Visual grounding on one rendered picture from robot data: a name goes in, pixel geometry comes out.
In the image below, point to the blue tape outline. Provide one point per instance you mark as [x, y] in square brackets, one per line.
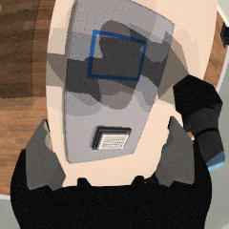
[91, 58]

